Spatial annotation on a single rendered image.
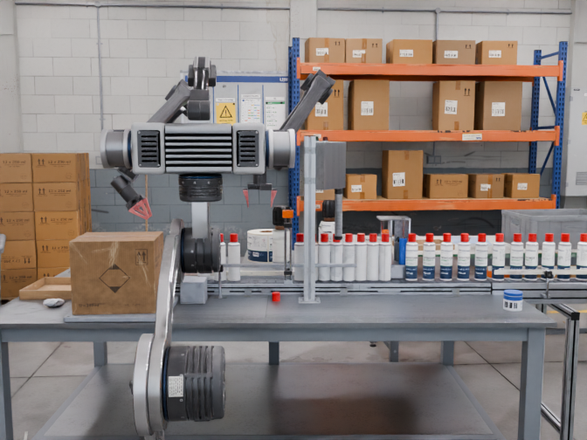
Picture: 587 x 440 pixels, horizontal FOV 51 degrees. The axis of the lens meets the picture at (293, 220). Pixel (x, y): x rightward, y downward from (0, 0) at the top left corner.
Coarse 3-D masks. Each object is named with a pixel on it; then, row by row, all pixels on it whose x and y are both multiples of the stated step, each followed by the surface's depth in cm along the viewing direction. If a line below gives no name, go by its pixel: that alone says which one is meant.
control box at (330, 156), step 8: (320, 144) 241; (328, 144) 242; (336, 144) 247; (344, 144) 252; (320, 152) 241; (328, 152) 243; (336, 152) 248; (344, 152) 253; (320, 160) 242; (328, 160) 243; (336, 160) 248; (344, 160) 253; (320, 168) 242; (328, 168) 244; (336, 168) 249; (344, 168) 254; (320, 176) 242; (328, 176) 244; (336, 176) 249; (344, 176) 254; (320, 184) 243; (328, 184) 244; (336, 184) 249; (344, 184) 255
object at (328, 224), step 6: (324, 204) 318; (330, 204) 317; (324, 210) 319; (330, 210) 318; (324, 216) 319; (330, 216) 318; (324, 222) 319; (330, 222) 318; (324, 228) 319; (330, 228) 318
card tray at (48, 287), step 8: (40, 280) 272; (48, 280) 277; (56, 280) 277; (64, 280) 277; (24, 288) 256; (32, 288) 264; (40, 288) 270; (48, 288) 270; (56, 288) 270; (64, 288) 270; (24, 296) 252; (32, 296) 252; (40, 296) 252; (48, 296) 252; (56, 296) 252; (64, 296) 252
